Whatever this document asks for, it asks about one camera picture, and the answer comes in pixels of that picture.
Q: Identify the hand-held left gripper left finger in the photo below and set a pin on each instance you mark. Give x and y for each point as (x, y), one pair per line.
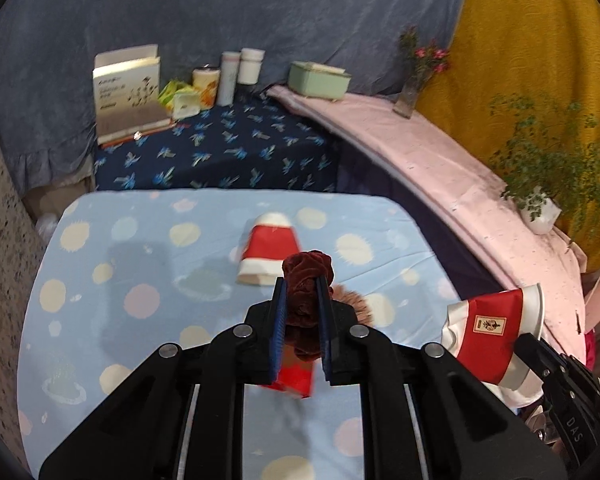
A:
(279, 330)

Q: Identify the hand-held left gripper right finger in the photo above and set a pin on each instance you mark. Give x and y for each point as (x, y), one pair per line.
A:
(323, 330)

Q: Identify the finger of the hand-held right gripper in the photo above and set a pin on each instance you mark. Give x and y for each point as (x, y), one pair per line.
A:
(535, 355)

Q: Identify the red labelled paper cup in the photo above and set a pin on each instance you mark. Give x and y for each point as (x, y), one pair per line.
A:
(485, 340)

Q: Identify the dark red scrunchie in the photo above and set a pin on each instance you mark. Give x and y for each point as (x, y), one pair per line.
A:
(305, 280)

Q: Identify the brown furry scrunchie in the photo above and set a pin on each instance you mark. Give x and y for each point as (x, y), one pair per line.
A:
(360, 305)

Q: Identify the flattened red paper cup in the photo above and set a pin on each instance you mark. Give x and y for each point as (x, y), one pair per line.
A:
(295, 377)

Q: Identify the red white paper cup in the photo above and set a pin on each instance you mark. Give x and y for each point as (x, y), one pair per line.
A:
(270, 245)

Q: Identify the potted green plant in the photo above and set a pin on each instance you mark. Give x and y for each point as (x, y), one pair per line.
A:
(540, 210)

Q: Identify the light blue planet tablecloth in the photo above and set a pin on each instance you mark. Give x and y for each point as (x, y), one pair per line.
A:
(130, 260)

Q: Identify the dark blue floral cloth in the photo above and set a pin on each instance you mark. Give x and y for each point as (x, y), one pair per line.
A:
(230, 150)

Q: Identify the pink cloth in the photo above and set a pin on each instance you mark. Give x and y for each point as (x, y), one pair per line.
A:
(430, 160)

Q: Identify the glass vase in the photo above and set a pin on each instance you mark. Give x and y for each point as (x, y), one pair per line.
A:
(409, 100)

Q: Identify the green tissue box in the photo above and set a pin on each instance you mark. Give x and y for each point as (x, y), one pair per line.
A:
(317, 80)

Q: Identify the green snack packet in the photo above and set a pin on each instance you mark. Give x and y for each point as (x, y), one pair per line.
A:
(180, 97)

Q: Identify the yellow printed tin can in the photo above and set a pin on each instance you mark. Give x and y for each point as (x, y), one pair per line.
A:
(205, 87)

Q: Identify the white thermos bottle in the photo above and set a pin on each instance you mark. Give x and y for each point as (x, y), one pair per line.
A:
(227, 77)

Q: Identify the white jar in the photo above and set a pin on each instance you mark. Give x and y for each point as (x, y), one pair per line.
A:
(250, 66)

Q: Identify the white gold carton box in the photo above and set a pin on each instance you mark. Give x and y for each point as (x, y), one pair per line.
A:
(127, 92)

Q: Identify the pink flower bunch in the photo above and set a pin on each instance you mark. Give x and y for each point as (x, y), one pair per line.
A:
(427, 55)

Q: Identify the yellow backdrop cloth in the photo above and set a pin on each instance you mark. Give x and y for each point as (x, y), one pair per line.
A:
(530, 35)

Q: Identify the grey blue backdrop cloth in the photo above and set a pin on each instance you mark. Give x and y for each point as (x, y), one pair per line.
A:
(230, 5)

